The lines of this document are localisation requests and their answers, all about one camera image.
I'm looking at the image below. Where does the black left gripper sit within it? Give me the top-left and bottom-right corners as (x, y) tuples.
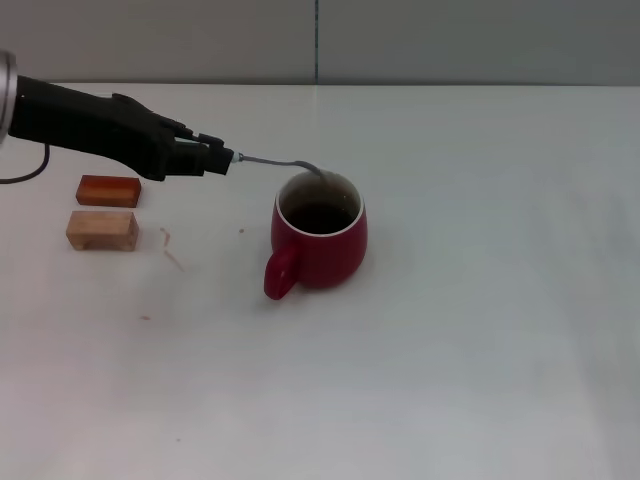
(7, 74), (237, 182)

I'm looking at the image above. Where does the blue handled metal spoon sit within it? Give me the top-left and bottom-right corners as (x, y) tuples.
(228, 151), (346, 182)

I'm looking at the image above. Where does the red ceramic coffee cup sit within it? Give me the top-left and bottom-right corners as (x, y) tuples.
(263, 170), (368, 301)

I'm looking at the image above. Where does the dark reddish wooden block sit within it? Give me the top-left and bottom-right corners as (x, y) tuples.
(75, 174), (143, 208)

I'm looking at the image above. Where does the light wooden block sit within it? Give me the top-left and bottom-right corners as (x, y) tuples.
(65, 210), (140, 253)

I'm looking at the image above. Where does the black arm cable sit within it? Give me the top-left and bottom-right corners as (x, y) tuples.
(0, 142), (52, 186)

